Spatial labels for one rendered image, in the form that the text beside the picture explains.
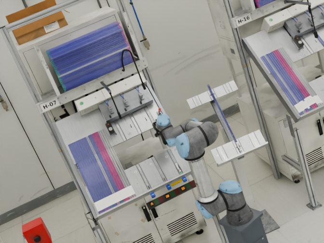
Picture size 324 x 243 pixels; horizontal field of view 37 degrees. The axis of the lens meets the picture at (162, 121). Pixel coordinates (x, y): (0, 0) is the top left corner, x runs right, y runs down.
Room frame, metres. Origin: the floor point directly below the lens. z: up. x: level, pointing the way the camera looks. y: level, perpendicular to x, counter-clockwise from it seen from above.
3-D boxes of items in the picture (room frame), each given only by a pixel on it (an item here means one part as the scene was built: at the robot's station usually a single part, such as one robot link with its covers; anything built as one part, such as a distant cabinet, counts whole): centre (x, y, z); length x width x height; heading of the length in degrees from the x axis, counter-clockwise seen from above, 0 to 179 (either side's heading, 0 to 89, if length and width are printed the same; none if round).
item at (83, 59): (3.12, 0.28, 1.52); 0.51 x 0.13 x 0.27; 101
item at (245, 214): (2.28, -0.22, 0.60); 0.15 x 0.15 x 0.10
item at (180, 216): (3.23, 0.36, 0.31); 0.70 x 0.65 x 0.62; 101
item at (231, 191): (2.27, -0.22, 0.72); 0.13 x 0.12 x 0.14; 103
